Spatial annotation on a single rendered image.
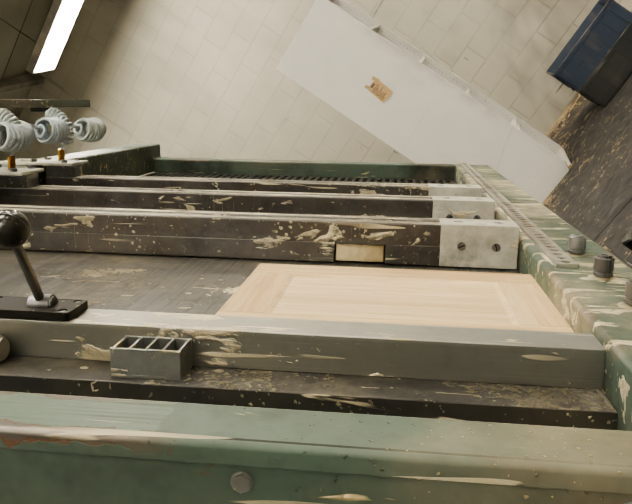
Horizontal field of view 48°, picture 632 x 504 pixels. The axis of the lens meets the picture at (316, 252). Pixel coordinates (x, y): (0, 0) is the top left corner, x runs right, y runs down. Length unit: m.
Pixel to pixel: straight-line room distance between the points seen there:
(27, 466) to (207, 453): 0.13
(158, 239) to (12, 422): 0.75
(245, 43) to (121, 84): 1.31
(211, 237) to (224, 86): 5.55
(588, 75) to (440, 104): 1.05
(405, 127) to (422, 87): 0.29
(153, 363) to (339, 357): 0.18
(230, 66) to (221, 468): 6.27
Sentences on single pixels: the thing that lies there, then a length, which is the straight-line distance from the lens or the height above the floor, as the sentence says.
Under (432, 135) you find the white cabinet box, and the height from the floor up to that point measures 0.89.
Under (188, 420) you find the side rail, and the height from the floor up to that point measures 1.19.
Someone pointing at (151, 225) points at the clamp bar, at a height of 1.43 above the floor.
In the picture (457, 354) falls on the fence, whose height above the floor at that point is 1.01.
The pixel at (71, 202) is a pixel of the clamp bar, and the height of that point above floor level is 1.66.
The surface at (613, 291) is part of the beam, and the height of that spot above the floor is 0.86.
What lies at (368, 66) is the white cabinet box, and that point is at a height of 1.51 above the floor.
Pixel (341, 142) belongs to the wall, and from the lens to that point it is 6.52.
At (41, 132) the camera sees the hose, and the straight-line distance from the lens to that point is 1.88.
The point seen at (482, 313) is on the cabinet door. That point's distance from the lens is 0.88.
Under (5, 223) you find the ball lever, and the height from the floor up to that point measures 1.44.
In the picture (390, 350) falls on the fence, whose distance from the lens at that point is 0.70.
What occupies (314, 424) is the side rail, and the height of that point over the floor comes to 1.12.
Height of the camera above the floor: 1.19
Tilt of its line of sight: 1 degrees down
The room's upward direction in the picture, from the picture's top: 56 degrees counter-clockwise
